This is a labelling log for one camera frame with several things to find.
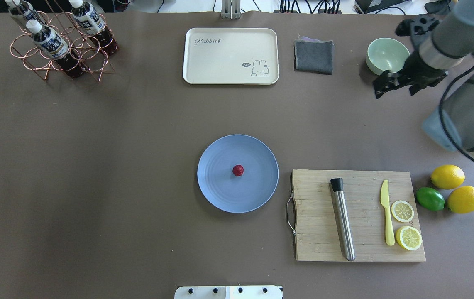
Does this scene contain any steel muddler black tip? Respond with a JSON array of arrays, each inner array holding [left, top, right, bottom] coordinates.
[[330, 178, 355, 262]]

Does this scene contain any lower right tea bottle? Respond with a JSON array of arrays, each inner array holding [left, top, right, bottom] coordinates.
[[69, 0, 119, 56]]

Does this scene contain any light green bowl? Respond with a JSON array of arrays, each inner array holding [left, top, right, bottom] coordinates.
[[366, 38, 410, 76]]

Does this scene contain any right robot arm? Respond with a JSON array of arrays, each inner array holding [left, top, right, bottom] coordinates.
[[372, 0, 474, 162]]

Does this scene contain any lemon half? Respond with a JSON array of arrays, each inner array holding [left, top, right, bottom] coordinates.
[[395, 226, 423, 250]]

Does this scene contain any cream rabbit tray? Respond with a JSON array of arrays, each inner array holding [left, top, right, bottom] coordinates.
[[182, 28, 279, 85]]

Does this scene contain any yellow lemon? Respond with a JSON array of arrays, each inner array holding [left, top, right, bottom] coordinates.
[[430, 164, 465, 190], [447, 186, 474, 214]]

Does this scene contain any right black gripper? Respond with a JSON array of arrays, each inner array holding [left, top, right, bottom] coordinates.
[[372, 15, 448, 99]]

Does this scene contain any red strawberry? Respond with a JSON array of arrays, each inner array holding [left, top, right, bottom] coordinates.
[[232, 164, 244, 177]]

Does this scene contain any copper wire bottle rack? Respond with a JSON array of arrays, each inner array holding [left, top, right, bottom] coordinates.
[[10, 12, 115, 83]]

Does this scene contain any yellow plastic knife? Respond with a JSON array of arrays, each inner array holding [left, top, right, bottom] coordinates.
[[380, 179, 395, 246]]

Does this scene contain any lower left tea bottle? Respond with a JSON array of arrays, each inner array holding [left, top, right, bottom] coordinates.
[[26, 20, 85, 78]]

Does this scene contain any green lime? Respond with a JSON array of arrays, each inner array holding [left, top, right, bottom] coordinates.
[[415, 187, 445, 211]]

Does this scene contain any blue plate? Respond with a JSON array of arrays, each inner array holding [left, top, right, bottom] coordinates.
[[197, 134, 279, 213]]

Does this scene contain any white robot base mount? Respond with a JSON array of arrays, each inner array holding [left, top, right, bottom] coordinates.
[[174, 284, 284, 299]]

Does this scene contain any tea bottle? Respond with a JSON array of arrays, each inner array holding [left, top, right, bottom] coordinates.
[[26, 20, 85, 78], [5, 0, 45, 30], [69, 0, 119, 56]]

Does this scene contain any upper tea bottle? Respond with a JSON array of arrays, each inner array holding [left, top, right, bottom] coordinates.
[[5, 0, 45, 30]]

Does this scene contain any lemon slice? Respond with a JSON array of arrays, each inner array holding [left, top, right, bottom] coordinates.
[[391, 200, 415, 223]]

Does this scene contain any grey folded cloth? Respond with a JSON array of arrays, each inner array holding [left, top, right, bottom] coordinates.
[[294, 36, 335, 75]]

